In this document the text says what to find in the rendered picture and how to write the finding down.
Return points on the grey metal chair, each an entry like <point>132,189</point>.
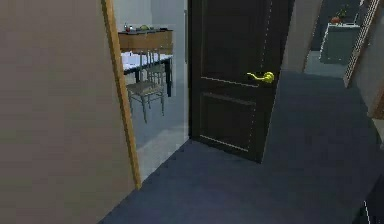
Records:
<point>156,68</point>
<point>145,90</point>

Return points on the dark brown room door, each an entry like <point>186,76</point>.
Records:
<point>230,60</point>

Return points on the brown wooden sideboard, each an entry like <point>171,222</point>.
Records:
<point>146,40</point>

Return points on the green round object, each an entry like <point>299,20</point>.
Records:
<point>144,27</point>

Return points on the pale grey cabinet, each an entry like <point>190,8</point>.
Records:
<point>338,43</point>

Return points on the red potted plant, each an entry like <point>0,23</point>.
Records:
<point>336,18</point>

